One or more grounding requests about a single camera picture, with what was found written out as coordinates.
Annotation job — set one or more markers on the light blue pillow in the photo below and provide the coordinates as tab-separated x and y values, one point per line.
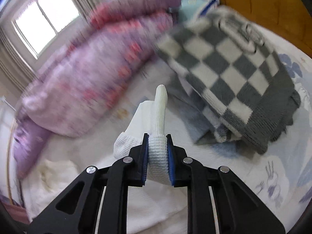
193	9

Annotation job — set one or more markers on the pink purple floral quilt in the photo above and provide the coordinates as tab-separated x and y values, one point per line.
85	78

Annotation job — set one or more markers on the white patterned bed blanket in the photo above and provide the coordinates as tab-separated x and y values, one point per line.
281	177

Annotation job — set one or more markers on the grey white checkered sweater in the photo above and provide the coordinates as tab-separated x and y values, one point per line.
234	76

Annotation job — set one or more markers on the wooden headboard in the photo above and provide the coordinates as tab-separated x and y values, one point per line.
289	19

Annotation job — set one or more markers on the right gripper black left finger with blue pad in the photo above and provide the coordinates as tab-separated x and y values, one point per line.
97	200

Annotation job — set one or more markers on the white knit sweater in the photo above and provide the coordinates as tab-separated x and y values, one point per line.
158	155

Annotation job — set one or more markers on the grey folded garment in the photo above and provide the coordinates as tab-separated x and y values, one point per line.
202	123

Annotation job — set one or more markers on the bright window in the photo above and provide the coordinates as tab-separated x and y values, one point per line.
41	21

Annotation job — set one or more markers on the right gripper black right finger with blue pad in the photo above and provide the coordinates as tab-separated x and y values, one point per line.
218	200

